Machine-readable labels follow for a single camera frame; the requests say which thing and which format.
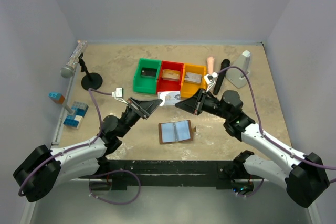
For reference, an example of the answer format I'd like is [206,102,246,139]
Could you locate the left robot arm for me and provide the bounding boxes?
[13,97,162,202]

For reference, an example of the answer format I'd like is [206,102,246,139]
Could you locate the green plastic bin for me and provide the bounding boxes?
[133,58,161,94]

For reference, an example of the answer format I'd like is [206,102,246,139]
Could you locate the black card in green bin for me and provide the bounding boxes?
[140,68,157,78]

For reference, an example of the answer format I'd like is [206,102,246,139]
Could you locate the silver VIP card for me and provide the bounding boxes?
[157,91,181,106]

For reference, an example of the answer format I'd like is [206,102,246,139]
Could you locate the silver card in yellow bin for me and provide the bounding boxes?
[184,72,202,84]

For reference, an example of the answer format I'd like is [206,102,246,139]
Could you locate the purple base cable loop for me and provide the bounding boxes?
[88,167,144,205]

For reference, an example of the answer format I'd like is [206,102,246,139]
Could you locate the blue toy brick stack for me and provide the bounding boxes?
[63,101,89,129]

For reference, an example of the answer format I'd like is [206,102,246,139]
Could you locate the blue orange toy brick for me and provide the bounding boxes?
[48,92,65,105]

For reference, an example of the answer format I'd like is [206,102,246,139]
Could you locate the brown leather card holder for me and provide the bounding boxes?
[158,120,196,145]

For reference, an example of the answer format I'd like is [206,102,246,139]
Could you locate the pink cylindrical handle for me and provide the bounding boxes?
[206,57,215,74]

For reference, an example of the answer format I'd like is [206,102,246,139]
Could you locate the gold VIP card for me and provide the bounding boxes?
[162,69,180,79]

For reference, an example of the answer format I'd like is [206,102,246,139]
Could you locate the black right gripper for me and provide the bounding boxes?
[175,88,230,120]

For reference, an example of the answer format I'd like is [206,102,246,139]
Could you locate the black microphone stand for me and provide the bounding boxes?
[79,53,103,91]

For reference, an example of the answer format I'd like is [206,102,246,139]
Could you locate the silver glitter microphone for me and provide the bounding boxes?
[60,40,88,79]

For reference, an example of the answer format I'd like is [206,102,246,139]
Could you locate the yellow plastic bin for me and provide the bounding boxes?
[180,63,207,98]

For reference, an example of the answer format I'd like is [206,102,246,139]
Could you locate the red plastic bin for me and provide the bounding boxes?
[156,60,184,93]

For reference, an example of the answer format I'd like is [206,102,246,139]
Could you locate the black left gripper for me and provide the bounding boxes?
[118,97,163,138]

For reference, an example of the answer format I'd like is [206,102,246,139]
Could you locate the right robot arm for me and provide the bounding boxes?
[175,89,330,208]

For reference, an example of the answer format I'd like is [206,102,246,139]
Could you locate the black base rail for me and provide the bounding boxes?
[78,159,263,191]

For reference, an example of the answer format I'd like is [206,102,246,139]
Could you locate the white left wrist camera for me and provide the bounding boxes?
[111,87,131,104]

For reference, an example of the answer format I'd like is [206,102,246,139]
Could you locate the grey wedge stand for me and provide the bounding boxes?
[226,50,252,88]

